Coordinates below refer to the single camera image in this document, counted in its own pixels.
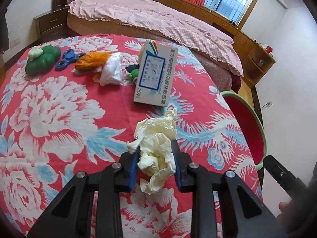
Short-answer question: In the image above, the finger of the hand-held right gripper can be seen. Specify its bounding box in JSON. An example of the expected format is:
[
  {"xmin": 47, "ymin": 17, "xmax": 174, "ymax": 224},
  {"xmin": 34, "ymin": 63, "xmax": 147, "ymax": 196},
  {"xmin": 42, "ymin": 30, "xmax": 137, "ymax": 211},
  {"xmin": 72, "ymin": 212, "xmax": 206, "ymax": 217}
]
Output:
[{"xmin": 264, "ymin": 155, "xmax": 309, "ymax": 200}]

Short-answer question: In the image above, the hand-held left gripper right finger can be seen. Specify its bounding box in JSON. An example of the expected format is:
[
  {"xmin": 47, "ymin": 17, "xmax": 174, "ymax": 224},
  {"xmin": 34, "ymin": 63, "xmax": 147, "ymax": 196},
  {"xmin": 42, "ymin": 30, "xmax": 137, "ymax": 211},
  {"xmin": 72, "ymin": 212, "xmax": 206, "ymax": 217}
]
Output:
[{"xmin": 171, "ymin": 139, "xmax": 289, "ymax": 238}]

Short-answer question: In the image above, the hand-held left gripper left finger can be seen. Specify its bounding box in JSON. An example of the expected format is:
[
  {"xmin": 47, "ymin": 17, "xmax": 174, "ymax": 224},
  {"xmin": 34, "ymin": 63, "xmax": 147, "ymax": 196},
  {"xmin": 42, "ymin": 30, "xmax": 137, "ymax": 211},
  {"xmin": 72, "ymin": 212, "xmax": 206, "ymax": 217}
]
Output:
[{"xmin": 27, "ymin": 150, "xmax": 141, "ymax": 238}]

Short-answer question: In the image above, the cream paper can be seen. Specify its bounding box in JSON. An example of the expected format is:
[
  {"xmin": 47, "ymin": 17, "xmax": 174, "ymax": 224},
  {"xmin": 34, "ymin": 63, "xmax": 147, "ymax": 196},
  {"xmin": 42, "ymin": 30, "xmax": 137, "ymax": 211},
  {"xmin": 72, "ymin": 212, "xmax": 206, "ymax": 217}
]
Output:
[{"xmin": 126, "ymin": 108, "xmax": 177, "ymax": 195}]

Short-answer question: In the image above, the red basin with green rim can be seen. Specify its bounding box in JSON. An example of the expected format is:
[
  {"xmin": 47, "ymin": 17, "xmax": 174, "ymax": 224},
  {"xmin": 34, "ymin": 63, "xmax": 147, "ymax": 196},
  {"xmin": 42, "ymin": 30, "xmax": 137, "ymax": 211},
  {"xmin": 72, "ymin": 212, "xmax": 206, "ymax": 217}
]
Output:
[{"xmin": 220, "ymin": 91, "xmax": 268, "ymax": 170}]

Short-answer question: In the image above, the small green toy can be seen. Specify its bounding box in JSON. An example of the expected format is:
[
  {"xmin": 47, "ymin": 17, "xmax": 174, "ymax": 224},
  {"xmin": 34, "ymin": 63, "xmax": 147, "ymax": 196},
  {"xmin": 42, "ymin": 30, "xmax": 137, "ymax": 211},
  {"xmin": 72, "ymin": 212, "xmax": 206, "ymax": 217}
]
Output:
[{"xmin": 125, "ymin": 64, "xmax": 140, "ymax": 80}]

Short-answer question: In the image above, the white box with blue print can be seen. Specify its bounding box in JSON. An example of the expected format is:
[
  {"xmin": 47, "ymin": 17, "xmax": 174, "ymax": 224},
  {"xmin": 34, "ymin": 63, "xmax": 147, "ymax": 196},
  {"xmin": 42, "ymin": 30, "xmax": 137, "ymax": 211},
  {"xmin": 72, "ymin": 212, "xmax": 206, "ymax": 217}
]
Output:
[{"xmin": 133, "ymin": 40, "xmax": 179, "ymax": 107}]

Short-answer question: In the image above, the white plastic bag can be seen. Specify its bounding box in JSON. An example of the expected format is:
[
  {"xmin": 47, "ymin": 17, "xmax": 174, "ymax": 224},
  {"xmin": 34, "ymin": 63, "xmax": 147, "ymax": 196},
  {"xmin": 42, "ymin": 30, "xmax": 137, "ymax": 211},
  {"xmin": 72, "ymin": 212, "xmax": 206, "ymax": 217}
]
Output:
[{"xmin": 99, "ymin": 52, "xmax": 123, "ymax": 86}]

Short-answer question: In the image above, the orange plastic bag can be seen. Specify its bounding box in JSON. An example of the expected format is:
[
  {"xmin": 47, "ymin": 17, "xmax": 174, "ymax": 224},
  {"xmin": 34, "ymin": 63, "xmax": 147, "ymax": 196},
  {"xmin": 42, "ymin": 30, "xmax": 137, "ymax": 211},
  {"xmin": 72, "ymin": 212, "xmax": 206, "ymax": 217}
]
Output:
[{"xmin": 75, "ymin": 51, "xmax": 113, "ymax": 71}]

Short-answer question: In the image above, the person's right hand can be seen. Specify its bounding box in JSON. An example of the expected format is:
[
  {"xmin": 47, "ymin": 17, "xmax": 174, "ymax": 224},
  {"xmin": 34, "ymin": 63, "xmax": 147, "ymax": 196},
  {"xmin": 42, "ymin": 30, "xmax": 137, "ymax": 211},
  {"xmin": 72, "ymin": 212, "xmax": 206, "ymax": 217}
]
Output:
[{"xmin": 277, "ymin": 202, "xmax": 295, "ymax": 228}]

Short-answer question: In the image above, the red floral tablecloth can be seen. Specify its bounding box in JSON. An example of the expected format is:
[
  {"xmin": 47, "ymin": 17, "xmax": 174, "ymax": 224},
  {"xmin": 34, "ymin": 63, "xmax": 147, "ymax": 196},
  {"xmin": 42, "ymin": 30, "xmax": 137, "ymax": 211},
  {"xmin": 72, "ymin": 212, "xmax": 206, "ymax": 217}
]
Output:
[{"xmin": 0, "ymin": 33, "xmax": 263, "ymax": 238}]

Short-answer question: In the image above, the blue fidget spinner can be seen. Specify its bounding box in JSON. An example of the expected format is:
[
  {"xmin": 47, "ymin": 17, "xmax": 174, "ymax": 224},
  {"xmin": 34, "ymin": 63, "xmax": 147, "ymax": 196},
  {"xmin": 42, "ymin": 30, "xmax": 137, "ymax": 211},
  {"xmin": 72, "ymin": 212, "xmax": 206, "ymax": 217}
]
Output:
[{"xmin": 54, "ymin": 50, "xmax": 87, "ymax": 70}]

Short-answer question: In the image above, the long low wooden cabinet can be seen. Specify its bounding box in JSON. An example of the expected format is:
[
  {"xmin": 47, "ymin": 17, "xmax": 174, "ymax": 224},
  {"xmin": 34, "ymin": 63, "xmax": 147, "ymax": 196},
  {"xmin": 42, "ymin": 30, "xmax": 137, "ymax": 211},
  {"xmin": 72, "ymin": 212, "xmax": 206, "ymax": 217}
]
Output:
[{"xmin": 154, "ymin": 0, "xmax": 276, "ymax": 88}]

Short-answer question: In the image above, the green pumpkin toy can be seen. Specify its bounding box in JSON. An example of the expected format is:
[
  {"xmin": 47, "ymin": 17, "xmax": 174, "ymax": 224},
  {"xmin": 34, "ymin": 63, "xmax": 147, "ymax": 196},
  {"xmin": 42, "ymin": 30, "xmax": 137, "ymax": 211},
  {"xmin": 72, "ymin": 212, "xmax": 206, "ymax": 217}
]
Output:
[{"xmin": 25, "ymin": 45, "xmax": 61, "ymax": 75}]

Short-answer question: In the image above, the pink checked blanket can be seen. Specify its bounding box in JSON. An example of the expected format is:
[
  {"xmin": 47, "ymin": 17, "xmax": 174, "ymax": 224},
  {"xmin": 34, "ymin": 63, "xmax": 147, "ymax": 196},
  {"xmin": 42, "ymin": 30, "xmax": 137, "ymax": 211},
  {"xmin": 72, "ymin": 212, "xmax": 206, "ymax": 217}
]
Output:
[{"xmin": 67, "ymin": 0, "xmax": 244, "ymax": 77}]

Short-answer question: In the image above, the dark wooden nightstand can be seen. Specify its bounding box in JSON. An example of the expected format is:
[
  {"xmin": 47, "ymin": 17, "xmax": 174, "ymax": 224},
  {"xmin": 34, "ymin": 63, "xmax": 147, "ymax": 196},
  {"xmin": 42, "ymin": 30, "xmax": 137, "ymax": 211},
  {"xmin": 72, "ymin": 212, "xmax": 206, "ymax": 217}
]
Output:
[{"xmin": 33, "ymin": 5, "xmax": 71, "ymax": 46}]

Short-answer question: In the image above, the black hanging jacket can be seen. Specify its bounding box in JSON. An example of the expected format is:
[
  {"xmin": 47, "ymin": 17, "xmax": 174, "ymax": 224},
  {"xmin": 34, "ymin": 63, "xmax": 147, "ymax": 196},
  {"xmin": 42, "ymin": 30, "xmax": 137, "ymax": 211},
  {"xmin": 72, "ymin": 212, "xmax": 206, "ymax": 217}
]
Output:
[{"xmin": 0, "ymin": 4, "xmax": 10, "ymax": 55}]

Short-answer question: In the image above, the wall socket with cable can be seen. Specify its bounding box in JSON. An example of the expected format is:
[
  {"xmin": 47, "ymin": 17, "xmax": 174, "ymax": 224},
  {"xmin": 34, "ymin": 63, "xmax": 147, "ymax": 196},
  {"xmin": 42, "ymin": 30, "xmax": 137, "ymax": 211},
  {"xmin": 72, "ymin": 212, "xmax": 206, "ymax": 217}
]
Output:
[{"xmin": 255, "ymin": 101, "xmax": 273, "ymax": 111}]

